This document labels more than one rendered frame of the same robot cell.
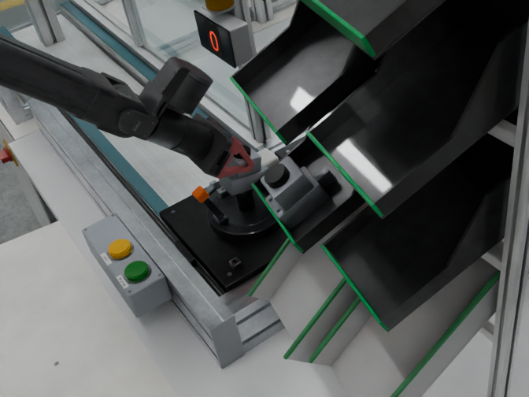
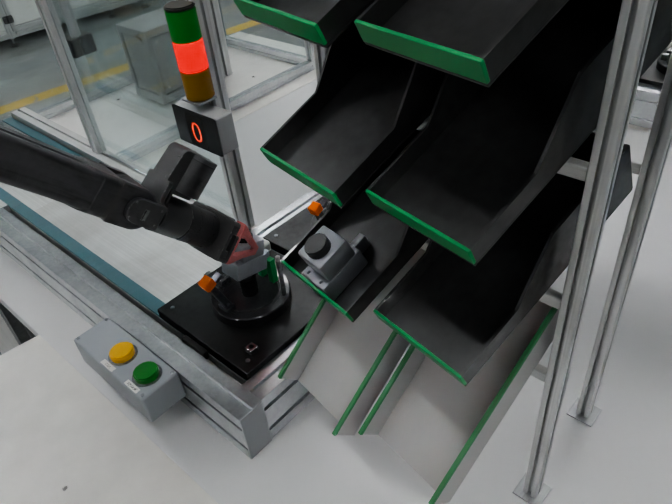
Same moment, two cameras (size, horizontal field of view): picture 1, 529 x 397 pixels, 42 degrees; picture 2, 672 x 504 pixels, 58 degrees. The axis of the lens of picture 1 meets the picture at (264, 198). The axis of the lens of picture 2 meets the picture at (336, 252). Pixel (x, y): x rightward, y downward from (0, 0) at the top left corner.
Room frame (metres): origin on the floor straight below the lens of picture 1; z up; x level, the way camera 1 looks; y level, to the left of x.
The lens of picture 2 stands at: (0.11, 0.13, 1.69)
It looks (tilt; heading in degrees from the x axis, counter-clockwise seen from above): 39 degrees down; 342
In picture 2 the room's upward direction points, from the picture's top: 6 degrees counter-clockwise
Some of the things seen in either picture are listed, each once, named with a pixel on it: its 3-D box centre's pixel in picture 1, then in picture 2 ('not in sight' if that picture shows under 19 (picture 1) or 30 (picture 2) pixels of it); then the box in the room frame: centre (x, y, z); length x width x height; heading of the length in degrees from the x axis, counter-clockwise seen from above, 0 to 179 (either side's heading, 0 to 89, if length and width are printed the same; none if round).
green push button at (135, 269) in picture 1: (137, 272); (146, 374); (0.83, 0.23, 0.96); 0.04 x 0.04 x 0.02
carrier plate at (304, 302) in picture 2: (249, 218); (253, 303); (0.91, 0.03, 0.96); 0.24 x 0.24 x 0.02; 26
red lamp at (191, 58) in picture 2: not in sight; (190, 53); (1.13, 0.01, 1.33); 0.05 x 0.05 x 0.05
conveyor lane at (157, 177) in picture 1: (187, 159); (171, 255); (1.19, 0.14, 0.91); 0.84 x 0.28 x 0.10; 26
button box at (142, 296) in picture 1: (125, 262); (128, 366); (0.89, 0.26, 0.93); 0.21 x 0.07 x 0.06; 26
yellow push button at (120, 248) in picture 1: (120, 250); (122, 354); (0.89, 0.26, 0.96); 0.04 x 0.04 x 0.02
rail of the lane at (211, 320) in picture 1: (116, 201); (104, 305); (1.09, 0.29, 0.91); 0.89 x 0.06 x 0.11; 26
